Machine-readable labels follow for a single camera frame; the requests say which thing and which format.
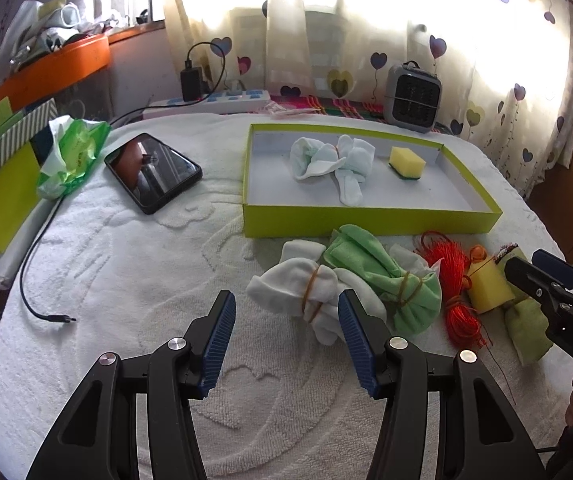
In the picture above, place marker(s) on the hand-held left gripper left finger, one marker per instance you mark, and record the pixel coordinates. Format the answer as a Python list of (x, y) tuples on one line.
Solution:
[(219, 340)]

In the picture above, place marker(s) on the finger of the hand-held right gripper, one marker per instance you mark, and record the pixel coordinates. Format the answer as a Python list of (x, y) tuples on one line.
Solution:
[(526, 275), (553, 265)]

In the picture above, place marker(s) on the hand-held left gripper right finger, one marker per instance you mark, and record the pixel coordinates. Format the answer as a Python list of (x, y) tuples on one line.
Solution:
[(356, 340)]

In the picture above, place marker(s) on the yellow sponge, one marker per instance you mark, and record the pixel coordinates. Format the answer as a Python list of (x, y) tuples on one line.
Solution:
[(406, 160), (491, 285)]

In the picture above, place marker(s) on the light green cloth roll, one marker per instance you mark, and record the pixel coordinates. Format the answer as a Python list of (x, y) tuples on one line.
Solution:
[(526, 330)]

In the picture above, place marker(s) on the green cloth bundle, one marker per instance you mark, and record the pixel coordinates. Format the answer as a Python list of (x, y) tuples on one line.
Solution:
[(366, 260)]

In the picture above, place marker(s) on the white sock bundle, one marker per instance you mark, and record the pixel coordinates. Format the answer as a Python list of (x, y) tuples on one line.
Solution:
[(291, 280)]

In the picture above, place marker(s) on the lime green box tray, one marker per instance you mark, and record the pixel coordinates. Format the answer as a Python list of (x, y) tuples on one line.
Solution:
[(276, 195)]

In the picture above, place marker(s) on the pale mint sock bundle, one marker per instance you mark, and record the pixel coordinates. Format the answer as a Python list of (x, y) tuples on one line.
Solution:
[(316, 165)]

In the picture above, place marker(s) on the black smartphone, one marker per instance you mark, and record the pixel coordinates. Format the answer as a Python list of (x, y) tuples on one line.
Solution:
[(154, 170)]

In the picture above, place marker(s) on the grey mini heater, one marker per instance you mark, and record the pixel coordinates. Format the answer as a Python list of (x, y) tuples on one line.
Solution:
[(412, 97)]

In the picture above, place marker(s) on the plaid cloth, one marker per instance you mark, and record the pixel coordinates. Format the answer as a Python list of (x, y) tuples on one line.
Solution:
[(346, 109)]

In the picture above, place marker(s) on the green wet wipes packet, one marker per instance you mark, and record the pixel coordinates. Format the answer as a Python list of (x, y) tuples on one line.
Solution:
[(76, 150)]

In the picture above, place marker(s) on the white power strip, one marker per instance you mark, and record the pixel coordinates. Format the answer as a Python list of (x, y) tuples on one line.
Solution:
[(226, 101)]

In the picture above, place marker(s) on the clear plastic packet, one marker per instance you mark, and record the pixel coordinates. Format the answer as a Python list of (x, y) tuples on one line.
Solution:
[(286, 109)]

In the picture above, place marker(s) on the white plug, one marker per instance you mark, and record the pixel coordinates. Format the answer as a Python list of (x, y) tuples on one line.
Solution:
[(235, 86)]

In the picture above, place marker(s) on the black charger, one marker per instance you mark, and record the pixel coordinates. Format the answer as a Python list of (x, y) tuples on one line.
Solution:
[(191, 82)]

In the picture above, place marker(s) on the heart print curtain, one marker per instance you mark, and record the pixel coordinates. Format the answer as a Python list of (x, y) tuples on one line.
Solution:
[(316, 20)]

